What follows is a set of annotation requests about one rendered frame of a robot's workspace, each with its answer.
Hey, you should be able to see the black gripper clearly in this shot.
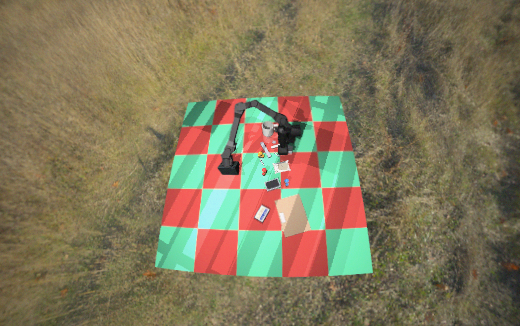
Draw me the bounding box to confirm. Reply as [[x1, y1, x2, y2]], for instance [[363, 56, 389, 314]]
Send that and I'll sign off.
[[278, 136, 288, 155]]

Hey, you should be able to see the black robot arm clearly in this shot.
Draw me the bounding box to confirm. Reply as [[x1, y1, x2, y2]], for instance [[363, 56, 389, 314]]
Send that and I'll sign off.
[[220, 100, 301, 167]]

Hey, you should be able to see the cream paper card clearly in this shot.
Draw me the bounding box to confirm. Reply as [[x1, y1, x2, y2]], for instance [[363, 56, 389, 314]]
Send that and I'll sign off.
[[272, 160, 291, 174]]

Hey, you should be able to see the grey mug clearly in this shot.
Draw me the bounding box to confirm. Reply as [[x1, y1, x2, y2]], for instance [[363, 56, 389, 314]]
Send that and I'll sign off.
[[262, 121, 278, 137]]

